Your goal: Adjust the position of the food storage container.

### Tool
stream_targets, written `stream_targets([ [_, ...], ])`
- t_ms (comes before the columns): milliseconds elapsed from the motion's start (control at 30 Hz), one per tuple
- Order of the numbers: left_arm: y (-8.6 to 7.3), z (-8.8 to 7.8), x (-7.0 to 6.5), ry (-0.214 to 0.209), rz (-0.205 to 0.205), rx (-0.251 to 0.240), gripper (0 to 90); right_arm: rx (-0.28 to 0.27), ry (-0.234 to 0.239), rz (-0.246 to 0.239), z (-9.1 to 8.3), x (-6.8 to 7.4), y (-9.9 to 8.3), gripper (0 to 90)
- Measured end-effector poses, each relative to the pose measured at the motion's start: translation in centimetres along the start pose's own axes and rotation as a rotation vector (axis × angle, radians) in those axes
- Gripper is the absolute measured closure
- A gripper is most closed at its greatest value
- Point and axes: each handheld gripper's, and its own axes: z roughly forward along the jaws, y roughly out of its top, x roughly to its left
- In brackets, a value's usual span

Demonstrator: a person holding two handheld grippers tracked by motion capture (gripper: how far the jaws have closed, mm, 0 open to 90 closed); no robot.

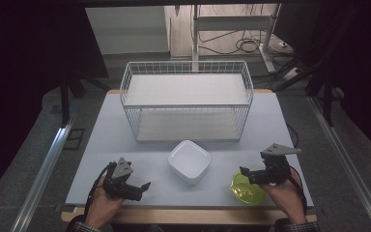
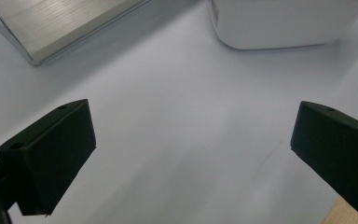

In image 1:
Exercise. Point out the white desk frame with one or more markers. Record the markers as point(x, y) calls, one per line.
point(232, 22)

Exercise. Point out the aluminium floor rail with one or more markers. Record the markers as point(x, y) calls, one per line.
point(351, 167)
point(42, 180)

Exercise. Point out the black metal stand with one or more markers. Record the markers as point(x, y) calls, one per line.
point(66, 100)
point(327, 96)

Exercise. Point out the white square bowl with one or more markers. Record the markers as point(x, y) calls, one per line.
point(189, 161)

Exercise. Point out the person's left hand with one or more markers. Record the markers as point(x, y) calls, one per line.
point(103, 208)

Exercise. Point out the white power strip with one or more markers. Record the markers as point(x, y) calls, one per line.
point(292, 73)

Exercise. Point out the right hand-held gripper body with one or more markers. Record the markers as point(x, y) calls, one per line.
point(275, 167)

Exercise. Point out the person's right hand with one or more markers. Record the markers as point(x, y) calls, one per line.
point(285, 199)

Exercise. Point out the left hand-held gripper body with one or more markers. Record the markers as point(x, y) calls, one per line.
point(117, 180)

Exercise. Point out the yellow-green transparent bowl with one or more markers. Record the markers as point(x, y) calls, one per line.
point(245, 193)

